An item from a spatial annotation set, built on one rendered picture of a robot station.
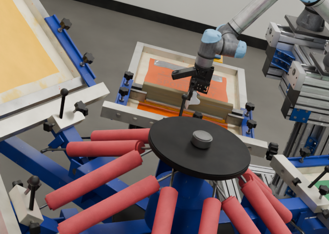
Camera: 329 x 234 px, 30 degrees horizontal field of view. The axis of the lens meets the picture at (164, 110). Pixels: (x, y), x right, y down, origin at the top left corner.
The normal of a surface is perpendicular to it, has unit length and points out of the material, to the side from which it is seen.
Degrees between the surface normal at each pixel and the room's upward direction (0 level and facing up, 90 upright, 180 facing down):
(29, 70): 32
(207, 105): 90
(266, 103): 0
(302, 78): 90
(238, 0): 90
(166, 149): 0
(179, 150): 0
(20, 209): 58
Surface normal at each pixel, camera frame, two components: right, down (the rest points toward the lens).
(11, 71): 0.63, -0.48
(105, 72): 0.24, -0.85
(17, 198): -0.62, -0.44
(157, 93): -0.07, 0.46
